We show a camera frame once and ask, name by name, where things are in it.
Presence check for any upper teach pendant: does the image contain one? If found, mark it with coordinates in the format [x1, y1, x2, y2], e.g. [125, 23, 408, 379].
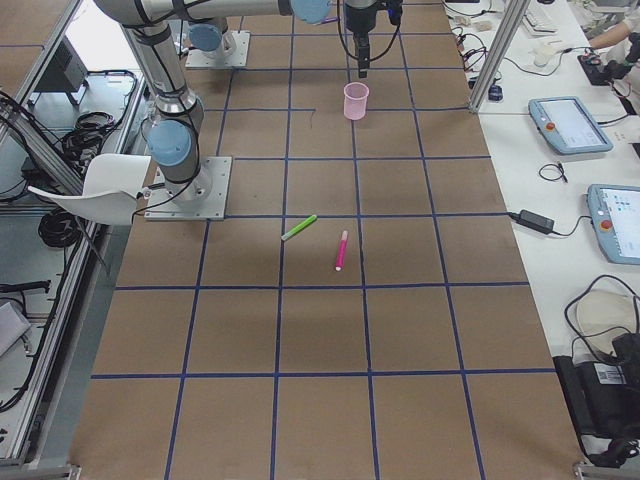
[528, 96, 613, 155]

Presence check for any small black cable loop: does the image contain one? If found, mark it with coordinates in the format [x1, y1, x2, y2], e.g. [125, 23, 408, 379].
[538, 161, 568, 184]

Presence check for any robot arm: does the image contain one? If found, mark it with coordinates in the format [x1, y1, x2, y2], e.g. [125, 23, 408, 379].
[186, 1, 402, 78]
[96, 1, 330, 202]

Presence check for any pink marker pen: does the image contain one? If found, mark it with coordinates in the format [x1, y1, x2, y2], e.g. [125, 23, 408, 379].
[334, 230, 349, 272]

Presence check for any aluminium frame post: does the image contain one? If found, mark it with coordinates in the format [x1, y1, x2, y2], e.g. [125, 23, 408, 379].
[468, 0, 529, 114]

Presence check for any black device with label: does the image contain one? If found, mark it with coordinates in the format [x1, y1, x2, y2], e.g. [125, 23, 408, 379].
[553, 333, 639, 468]

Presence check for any lower teach pendant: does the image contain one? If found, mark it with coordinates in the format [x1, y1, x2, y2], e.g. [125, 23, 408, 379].
[587, 184, 639, 265]

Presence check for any pink mesh cup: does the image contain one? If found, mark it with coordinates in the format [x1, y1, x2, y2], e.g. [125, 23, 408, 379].
[343, 82, 369, 121]

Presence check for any teach pendant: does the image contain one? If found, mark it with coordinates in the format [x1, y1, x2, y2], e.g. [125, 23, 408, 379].
[528, 96, 613, 155]
[587, 184, 639, 265]

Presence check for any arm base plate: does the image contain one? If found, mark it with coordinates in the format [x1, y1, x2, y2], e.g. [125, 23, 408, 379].
[186, 24, 250, 70]
[143, 156, 232, 221]

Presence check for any black power adapter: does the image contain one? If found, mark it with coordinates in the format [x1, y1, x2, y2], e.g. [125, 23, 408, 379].
[508, 209, 554, 235]

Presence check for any green marker pen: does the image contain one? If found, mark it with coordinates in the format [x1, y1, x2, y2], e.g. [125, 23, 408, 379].
[281, 214, 317, 242]

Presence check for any round white disc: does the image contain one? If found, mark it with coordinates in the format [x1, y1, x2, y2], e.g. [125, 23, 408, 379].
[576, 290, 636, 354]

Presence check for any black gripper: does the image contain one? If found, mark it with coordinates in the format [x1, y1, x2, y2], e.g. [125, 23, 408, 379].
[345, 0, 379, 78]

